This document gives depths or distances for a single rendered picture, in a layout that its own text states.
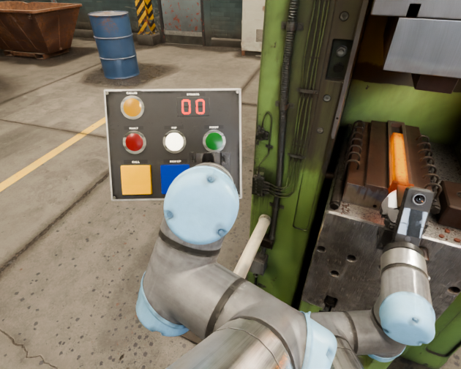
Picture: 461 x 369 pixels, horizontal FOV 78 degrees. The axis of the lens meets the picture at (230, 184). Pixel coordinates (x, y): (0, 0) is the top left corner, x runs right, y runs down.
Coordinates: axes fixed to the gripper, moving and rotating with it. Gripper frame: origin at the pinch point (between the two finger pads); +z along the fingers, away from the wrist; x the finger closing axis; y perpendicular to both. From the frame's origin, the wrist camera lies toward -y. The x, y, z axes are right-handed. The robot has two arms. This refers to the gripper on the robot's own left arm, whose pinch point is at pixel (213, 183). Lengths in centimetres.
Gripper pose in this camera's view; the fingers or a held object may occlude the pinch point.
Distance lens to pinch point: 62.7
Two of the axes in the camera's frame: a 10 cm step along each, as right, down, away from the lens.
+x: -10.0, 0.2, -0.2
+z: -0.2, -1.3, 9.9
